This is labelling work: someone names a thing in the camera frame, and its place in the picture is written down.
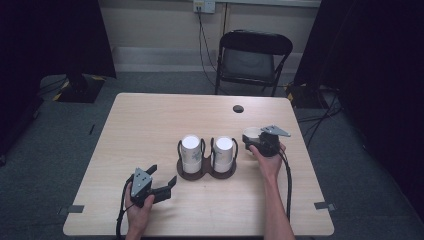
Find stack of white paper cups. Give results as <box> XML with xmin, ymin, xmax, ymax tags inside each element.
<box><xmin>180</xmin><ymin>133</ymin><xmax>204</xmax><ymax>175</ymax></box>
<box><xmin>213</xmin><ymin>135</ymin><xmax>235</xmax><ymax>174</ymax></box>

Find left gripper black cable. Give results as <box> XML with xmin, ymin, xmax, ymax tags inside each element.
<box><xmin>115</xmin><ymin>175</ymin><xmax>135</xmax><ymax>240</ymax></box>

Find black folding chair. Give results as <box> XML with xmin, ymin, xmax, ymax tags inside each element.
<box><xmin>214</xmin><ymin>29</ymin><xmax>295</xmax><ymax>98</ymax></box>

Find single white paper cup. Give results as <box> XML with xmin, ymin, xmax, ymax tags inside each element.
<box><xmin>242</xmin><ymin>126</ymin><xmax>265</xmax><ymax>145</ymax></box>

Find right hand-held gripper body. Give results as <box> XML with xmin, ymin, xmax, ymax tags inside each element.
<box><xmin>256</xmin><ymin>124</ymin><xmax>292</xmax><ymax>158</ymax></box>

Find person's right hand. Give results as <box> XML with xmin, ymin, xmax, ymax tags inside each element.
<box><xmin>249</xmin><ymin>142</ymin><xmax>288</xmax><ymax>181</ymax></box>

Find person's left hand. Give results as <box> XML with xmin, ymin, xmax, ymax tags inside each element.
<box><xmin>124</xmin><ymin>192</ymin><xmax>156</xmax><ymax>234</ymax></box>

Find black stand base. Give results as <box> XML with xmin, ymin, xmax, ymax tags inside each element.
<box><xmin>285</xmin><ymin>82</ymin><xmax>331</xmax><ymax>110</ymax></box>
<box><xmin>52</xmin><ymin>73</ymin><xmax>107</xmax><ymax>104</ymax></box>

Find black floor cables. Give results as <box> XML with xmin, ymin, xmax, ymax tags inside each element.
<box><xmin>295</xmin><ymin>87</ymin><xmax>345</xmax><ymax>149</ymax></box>

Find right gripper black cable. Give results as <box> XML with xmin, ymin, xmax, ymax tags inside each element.
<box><xmin>279</xmin><ymin>150</ymin><xmax>294</xmax><ymax>223</ymax></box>

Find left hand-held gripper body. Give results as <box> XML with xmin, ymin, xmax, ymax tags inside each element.
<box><xmin>129</xmin><ymin>167</ymin><xmax>157</xmax><ymax>209</ymax></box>

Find black curtain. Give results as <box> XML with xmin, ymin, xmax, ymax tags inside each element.
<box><xmin>0</xmin><ymin>0</ymin><xmax>117</xmax><ymax>168</ymax></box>
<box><xmin>293</xmin><ymin>0</ymin><xmax>424</xmax><ymax>214</ymax></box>

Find grey tape piece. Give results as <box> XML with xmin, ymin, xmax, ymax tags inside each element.
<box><xmin>313</xmin><ymin>201</ymin><xmax>337</xmax><ymax>212</ymax></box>
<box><xmin>56</xmin><ymin>204</ymin><xmax>86</xmax><ymax>216</ymax></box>

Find white wall socket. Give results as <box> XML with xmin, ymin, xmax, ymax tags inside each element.
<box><xmin>192</xmin><ymin>0</ymin><xmax>217</xmax><ymax>15</ymax></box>

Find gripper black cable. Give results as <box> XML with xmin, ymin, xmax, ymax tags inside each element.
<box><xmin>115</xmin><ymin>175</ymin><xmax>135</xmax><ymax>240</ymax></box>
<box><xmin>279</xmin><ymin>150</ymin><xmax>294</xmax><ymax>223</ymax></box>

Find dark brown double cup holder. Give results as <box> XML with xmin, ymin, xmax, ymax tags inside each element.
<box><xmin>175</xmin><ymin>136</ymin><xmax>240</xmax><ymax>182</ymax></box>

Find black wall socket cable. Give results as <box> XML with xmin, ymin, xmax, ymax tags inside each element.
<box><xmin>197</xmin><ymin>9</ymin><xmax>218</xmax><ymax>88</ymax></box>

